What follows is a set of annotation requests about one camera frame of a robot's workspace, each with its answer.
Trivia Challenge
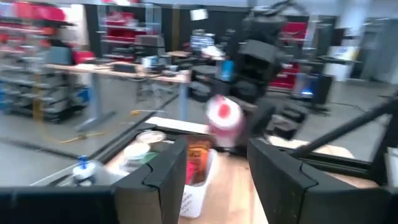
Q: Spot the green lid herb jar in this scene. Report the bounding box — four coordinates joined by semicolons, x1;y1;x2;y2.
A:
138;151;160;166

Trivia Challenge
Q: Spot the grey plastic bin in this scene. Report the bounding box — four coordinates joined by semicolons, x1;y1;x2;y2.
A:
58;160;131;187

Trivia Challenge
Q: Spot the red bin shelf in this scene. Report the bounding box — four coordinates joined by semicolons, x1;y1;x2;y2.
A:
99;6;162;63

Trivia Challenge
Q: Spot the white perforated basket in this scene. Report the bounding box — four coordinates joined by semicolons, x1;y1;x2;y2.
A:
179;148;219;218

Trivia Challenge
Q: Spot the blue colouring bottle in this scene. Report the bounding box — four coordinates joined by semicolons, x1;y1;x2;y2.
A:
72;154;98;187

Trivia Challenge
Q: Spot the black computer tower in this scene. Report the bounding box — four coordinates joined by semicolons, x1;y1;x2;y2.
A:
292;73;333;106

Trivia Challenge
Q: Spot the storage shelf rack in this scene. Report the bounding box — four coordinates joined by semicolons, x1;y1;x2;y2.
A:
0;0;91;124

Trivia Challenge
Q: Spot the brown snack packet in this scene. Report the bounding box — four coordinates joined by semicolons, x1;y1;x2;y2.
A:
188;141;212;184

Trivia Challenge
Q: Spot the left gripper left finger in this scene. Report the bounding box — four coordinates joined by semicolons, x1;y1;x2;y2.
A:
0;138;188;224

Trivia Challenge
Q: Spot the yellow extension cord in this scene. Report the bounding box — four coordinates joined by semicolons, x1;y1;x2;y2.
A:
58;108;169;144

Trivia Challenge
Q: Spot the silver aluminium post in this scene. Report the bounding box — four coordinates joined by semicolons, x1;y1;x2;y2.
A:
386;146;398;187

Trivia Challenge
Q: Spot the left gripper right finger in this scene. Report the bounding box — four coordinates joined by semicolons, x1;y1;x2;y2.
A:
247;138;398;224

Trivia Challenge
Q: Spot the red lid spice jar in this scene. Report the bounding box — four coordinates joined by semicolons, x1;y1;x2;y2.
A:
205;94;247;149

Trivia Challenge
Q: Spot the white lid spice jar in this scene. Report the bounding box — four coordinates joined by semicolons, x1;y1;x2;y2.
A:
123;142;152;162

